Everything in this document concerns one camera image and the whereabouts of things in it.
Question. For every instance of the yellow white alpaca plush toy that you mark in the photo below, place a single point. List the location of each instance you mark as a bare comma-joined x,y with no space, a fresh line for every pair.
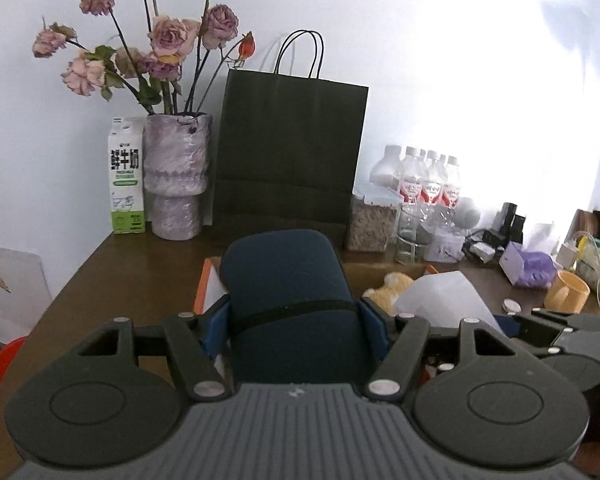
392,285

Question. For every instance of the dried pink rose bouquet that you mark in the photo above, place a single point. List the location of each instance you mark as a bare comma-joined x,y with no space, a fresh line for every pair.
170,35

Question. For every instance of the black desktop device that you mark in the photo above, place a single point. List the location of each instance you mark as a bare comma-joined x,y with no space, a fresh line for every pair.
505,230

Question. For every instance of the yellow mug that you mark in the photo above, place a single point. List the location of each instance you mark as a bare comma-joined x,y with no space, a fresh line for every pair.
570,292

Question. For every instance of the black paper bag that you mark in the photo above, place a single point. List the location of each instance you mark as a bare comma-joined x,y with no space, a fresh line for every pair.
290,150

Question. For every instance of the white rectangular box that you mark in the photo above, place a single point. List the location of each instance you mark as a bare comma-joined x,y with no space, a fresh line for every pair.
445,295

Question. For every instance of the clear cereal jar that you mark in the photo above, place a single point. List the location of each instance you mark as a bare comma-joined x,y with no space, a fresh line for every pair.
372,225

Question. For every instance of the brown wooden desktop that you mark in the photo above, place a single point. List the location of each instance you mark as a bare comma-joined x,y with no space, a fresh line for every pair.
130,285

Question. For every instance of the purple textured vase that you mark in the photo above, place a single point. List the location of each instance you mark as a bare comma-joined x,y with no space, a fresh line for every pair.
177,170

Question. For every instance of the clear drinking glass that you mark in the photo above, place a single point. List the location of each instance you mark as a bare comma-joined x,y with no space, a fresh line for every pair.
412,240

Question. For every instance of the red plastic bin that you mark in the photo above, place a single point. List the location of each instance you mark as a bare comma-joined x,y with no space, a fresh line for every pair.
7,362

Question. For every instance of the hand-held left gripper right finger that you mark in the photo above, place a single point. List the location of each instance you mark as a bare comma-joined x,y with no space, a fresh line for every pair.
375,330

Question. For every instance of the small white patterned carton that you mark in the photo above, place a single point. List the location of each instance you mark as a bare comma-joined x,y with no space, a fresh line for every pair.
445,247

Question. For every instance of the dark blue pouch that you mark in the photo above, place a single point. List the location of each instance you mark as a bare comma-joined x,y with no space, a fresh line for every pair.
290,280

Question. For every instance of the white round device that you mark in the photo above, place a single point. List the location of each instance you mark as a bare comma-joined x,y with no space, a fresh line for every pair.
468,212

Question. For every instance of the red cardboard box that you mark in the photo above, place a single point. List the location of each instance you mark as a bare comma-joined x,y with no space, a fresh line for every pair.
201,290

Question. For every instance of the group of red-label water bottles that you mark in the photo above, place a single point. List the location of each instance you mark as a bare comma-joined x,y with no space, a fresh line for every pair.
432,180

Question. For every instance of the white printed board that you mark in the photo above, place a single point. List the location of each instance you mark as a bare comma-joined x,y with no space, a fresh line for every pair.
15,290

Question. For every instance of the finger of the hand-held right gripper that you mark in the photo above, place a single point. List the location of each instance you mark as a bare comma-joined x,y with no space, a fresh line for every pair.
537,334
590,322

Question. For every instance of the small white cap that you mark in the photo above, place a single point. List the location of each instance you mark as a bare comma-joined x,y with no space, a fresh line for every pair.
512,305

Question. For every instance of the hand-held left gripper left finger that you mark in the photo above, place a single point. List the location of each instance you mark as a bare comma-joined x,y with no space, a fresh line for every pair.
215,330

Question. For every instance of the purple tissue pack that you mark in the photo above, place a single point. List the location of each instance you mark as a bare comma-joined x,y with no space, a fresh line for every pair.
527,265

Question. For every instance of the large clear plastic bottle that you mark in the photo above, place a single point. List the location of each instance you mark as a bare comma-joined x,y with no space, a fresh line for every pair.
386,170

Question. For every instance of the white green milk carton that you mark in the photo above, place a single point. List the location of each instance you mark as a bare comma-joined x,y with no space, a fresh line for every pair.
126,175

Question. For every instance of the white charger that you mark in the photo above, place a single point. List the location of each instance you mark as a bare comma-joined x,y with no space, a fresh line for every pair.
481,252

